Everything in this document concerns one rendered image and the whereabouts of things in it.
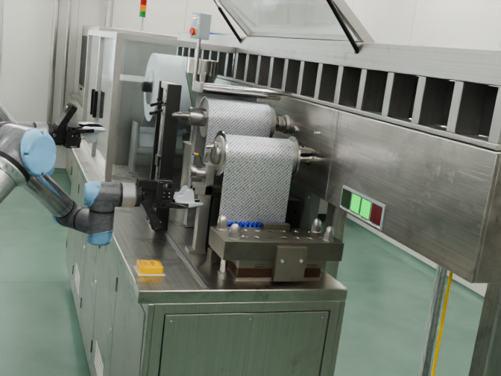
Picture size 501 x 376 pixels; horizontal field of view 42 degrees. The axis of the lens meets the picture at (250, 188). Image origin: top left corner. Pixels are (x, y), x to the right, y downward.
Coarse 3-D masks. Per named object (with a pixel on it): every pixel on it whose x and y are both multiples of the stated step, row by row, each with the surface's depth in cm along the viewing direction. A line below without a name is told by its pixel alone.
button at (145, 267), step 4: (136, 260) 200; (140, 260) 200; (144, 260) 200; (148, 260) 200; (152, 260) 201; (156, 260) 201; (136, 264) 200; (140, 264) 196; (144, 264) 197; (148, 264) 197; (152, 264) 198; (156, 264) 198; (160, 264) 198; (140, 268) 194; (144, 268) 194; (148, 268) 195; (152, 268) 195; (156, 268) 196; (160, 268) 196; (140, 272) 194; (144, 272) 195; (148, 272) 195; (152, 272) 195; (156, 272) 196; (160, 272) 196
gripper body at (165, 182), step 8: (136, 184) 202; (144, 184) 200; (152, 184) 201; (160, 184) 200; (168, 184) 202; (144, 192) 201; (152, 192) 202; (160, 192) 200; (168, 192) 202; (136, 200) 199; (144, 200) 201; (152, 200) 202; (160, 200) 201; (168, 200) 203; (168, 208) 202
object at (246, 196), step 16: (224, 176) 210; (240, 176) 212; (256, 176) 214; (272, 176) 216; (288, 176) 218; (224, 192) 212; (240, 192) 213; (256, 192) 215; (272, 192) 217; (288, 192) 219; (224, 208) 213; (240, 208) 215; (256, 208) 217; (272, 208) 218
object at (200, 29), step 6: (192, 18) 258; (198, 18) 254; (204, 18) 254; (210, 18) 256; (192, 24) 258; (198, 24) 254; (204, 24) 255; (192, 30) 255; (198, 30) 254; (204, 30) 255; (192, 36) 258; (198, 36) 255; (204, 36) 256
